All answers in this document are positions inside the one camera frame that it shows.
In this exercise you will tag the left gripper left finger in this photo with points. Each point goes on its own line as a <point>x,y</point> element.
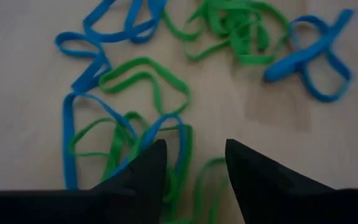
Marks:
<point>120,202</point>

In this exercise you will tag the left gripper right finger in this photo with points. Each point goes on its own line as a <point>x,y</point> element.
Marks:
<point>275,199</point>

